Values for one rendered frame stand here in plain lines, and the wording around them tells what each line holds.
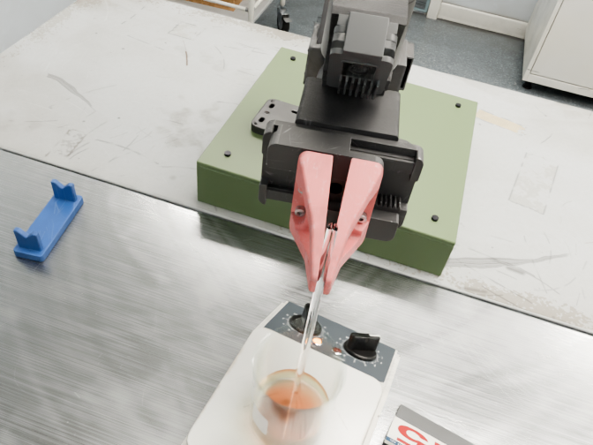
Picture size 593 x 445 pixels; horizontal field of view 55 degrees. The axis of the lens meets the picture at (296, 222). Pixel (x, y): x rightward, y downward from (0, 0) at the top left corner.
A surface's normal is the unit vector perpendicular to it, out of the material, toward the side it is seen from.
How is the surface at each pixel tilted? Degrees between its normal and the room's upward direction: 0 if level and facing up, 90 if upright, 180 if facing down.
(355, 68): 127
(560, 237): 0
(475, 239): 0
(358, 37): 36
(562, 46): 90
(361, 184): 22
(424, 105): 2
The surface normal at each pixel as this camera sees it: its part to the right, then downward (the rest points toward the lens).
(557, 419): 0.11, -0.69
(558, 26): -0.30, 0.66
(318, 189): 0.04, -0.37
